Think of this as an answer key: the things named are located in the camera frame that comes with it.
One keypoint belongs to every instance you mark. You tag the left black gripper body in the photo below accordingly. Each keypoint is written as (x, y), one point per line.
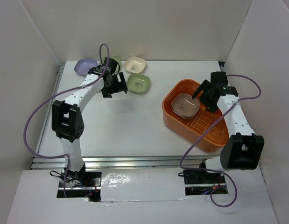
(115, 86)

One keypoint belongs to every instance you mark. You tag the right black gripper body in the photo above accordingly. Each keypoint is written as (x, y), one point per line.
(209, 103)

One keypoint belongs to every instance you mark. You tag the green plate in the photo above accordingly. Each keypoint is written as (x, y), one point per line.
(118, 60)
(138, 83)

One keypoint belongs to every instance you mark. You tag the brown plate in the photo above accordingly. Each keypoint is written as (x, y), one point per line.
(184, 104)

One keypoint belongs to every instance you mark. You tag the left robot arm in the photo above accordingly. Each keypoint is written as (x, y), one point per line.
(67, 121)

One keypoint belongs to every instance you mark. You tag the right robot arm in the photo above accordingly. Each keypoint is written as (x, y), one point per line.
(243, 148)

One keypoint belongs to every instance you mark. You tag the orange plastic bin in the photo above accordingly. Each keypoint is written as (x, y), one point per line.
(192, 129)

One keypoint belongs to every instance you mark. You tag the green plate back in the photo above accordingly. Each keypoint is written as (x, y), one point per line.
(118, 60)

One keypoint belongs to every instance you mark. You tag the cream plate back right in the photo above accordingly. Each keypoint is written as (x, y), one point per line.
(134, 64)

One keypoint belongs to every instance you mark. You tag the white foil cover sheet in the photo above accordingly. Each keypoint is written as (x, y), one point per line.
(142, 185)

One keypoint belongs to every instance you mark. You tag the aluminium rail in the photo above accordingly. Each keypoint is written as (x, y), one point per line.
(93, 163)

